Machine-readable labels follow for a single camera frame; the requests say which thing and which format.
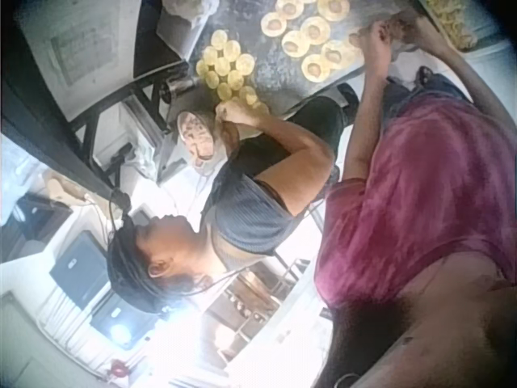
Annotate tray of folded dumplings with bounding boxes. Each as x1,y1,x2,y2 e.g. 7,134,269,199
418,0,482,53

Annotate person's right hand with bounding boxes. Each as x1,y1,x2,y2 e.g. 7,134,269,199
385,10,434,50

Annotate person's legs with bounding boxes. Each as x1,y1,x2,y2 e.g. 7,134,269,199
379,64,476,122

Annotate black box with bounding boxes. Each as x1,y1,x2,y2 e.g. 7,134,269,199
0,192,74,251

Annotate person's left hand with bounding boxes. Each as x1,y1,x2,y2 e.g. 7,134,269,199
348,19,396,62

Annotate black metal frame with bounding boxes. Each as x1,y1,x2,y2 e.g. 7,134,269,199
0,60,193,197

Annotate metal shelf rack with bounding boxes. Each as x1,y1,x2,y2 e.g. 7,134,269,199
201,258,312,365

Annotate group of filled round wrappers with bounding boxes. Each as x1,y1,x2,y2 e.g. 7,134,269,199
260,0,364,84

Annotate bowl of meat filling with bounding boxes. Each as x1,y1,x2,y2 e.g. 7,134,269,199
175,109,218,173

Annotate metal cylinder part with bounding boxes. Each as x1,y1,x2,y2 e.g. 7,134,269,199
159,76,200,102

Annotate white carton box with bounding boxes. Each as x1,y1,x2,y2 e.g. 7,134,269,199
18,0,141,122

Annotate group of plain round wrappers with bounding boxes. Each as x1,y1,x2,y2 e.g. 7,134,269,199
195,28,271,116

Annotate dark monitor screen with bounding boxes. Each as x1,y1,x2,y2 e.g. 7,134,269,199
48,230,112,302

